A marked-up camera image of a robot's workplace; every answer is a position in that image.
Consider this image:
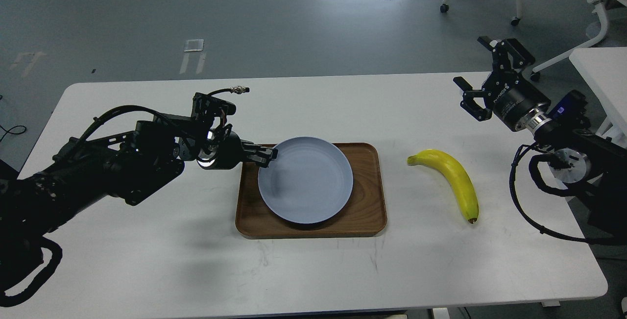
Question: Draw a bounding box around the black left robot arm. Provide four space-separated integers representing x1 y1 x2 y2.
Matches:
0 86 278 307

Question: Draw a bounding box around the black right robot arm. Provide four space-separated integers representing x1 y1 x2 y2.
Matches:
453 36 626 245

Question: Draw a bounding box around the light blue plate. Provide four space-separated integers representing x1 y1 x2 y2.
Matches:
258 136 354 224

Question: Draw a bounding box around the white side table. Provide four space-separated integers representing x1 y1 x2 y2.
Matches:
569 47 627 135

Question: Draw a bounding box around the yellow banana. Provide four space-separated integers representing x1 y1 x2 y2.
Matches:
406 149 480 224

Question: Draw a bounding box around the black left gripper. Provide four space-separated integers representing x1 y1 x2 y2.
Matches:
197 131 278 170

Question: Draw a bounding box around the brown wooden tray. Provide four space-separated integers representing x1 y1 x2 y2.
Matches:
235 143 387 239

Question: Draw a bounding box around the black floor cable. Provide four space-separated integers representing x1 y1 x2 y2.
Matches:
0 95 27 142

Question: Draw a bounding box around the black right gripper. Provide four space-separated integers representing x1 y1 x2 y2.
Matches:
453 36 551 132

